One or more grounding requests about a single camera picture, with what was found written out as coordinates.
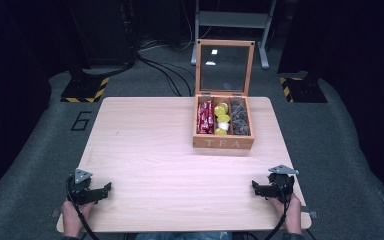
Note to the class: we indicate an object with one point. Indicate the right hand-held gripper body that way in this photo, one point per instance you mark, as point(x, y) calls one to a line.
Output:
point(281, 186)

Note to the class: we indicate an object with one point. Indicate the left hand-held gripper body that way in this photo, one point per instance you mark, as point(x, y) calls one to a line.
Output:
point(80, 188)

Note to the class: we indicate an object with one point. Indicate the wooden box with glass lid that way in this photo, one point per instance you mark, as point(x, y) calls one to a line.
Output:
point(223, 142)

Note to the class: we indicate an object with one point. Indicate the yellow capsule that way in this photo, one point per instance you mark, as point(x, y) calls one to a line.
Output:
point(223, 105)
point(219, 111)
point(224, 118)
point(220, 132)

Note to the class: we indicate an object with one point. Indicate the white capsule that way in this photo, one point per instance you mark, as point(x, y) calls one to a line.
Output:
point(224, 126)

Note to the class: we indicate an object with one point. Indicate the pile of dark grey packets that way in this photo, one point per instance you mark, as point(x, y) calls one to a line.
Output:
point(240, 118)

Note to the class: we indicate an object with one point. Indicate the row of red packets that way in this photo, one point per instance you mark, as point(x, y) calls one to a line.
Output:
point(205, 116)

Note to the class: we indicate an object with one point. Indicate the black base with striped tape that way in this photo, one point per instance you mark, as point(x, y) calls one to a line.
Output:
point(85, 90)
point(301, 90)

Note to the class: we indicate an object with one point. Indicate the grey metal stand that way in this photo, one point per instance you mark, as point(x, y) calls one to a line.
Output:
point(233, 20)

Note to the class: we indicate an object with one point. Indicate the grey table bracket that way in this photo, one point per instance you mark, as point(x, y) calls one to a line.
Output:
point(310, 212)
point(55, 213)

